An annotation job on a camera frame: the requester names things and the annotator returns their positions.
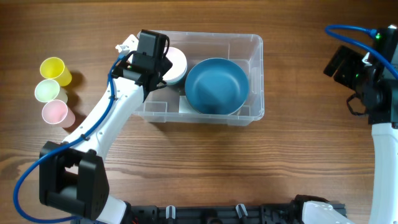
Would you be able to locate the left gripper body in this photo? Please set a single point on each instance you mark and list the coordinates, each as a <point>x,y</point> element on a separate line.
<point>163,64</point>

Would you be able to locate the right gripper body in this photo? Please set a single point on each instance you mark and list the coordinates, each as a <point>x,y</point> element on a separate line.
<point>354,73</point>

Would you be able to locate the pink plastic bowl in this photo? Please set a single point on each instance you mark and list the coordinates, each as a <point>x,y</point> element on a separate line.
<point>178,59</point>

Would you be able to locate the dark blue plate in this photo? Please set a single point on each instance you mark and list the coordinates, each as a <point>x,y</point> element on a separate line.
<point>216,86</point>

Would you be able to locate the yellow plastic cup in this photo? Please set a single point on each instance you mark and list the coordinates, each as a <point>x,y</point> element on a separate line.
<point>54,68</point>

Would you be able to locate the pink plastic cup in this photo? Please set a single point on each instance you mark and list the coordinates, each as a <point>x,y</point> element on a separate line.
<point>56,112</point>

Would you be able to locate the light green plastic cup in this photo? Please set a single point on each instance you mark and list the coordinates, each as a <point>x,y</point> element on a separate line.
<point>49,90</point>

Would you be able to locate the light blue plastic bowl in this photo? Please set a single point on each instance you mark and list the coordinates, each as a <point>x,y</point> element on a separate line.
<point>173,78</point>

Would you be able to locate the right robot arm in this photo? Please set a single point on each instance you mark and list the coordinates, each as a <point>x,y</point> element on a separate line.
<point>381,47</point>

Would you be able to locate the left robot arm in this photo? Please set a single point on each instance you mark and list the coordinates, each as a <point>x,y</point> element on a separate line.
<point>72,177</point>

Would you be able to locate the white label in bin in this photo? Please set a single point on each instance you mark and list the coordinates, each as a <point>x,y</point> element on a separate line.
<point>185,107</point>

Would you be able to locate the clear plastic storage bin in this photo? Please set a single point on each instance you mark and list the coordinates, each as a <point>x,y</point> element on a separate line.
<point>246,50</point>

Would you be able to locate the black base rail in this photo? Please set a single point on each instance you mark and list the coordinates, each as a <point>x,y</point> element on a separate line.
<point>260,214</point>

